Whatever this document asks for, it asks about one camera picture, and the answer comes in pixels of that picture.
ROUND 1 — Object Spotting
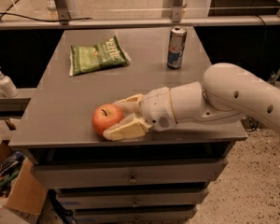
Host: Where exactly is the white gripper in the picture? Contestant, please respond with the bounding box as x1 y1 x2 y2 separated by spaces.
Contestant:
103 87 176 141

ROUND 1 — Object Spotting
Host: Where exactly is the red apple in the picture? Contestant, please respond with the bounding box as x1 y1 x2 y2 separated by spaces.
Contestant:
91 104 124 136

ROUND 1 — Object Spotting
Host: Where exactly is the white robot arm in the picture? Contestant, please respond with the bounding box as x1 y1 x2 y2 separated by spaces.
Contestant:
103 63 280 141

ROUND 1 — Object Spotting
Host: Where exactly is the redbull can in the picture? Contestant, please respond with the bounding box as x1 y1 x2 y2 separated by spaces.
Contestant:
167 26 188 69

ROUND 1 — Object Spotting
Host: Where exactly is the grey drawer cabinet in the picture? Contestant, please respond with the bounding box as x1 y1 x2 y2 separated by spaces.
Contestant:
7 26 248 224

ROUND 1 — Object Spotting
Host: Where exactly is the top drawer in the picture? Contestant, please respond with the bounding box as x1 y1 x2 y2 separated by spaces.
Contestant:
33 159 228 189

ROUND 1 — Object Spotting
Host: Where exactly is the drawer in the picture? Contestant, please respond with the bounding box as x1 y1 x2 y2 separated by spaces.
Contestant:
33 159 228 189
57 189 208 209
74 205 197 224

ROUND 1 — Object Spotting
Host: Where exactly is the green chip bag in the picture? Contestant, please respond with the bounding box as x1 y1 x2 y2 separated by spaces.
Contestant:
69 35 131 77

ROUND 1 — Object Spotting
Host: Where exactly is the middle drawer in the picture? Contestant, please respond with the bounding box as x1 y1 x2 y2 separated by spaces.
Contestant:
57 189 208 209

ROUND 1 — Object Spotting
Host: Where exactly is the bottom drawer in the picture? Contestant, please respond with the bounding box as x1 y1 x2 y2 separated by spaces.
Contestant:
74 205 197 224

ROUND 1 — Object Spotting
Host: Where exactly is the white pump bottle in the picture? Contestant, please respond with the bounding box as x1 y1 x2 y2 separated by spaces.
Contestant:
0 67 19 98

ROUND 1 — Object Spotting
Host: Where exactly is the cardboard box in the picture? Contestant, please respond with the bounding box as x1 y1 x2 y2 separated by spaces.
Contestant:
0 140 49 224

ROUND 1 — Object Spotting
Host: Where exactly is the black cable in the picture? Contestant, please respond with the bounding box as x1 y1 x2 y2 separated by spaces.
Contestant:
0 0 92 23

